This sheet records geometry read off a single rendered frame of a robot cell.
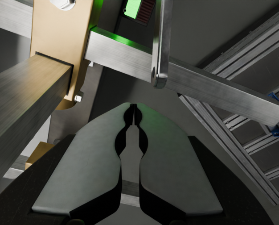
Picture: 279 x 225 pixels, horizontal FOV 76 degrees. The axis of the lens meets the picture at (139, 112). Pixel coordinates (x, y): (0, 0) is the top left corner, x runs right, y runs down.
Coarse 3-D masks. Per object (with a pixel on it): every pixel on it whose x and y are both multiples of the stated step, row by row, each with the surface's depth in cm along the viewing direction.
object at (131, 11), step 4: (128, 0) 27; (132, 0) 27; (136, 0) 27; (140, 0) 27; (128, 4) 27; (132, 4) 27; (136, 4) 27; (128, 8) 28; (132, 8) 28; (136, 8) 28; (124, 12) 28; (128, 12) 28; (132, 12) 28; (136, 12) 28; (132, 16) 28
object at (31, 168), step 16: (64, 144) 8; (48, 160) 8; (32, 176) 7; (48, 176) 7; (16, 192) 6; (32, 192) 6; (0, 208) 6; (16, 208) 6; (0, 224) 5; (16, 224) 5; (32, 224) 5; (48, 224) 5; (64, 224) 6
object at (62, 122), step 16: (112, 0) 27; (112, 16) 28; (112, 32) 30; (96, 64) 32; (96, 80) 34; (96, 96) 37; (64, 112) 38; (80, 112) 38; (64, 128) 40; (80, 128) 40
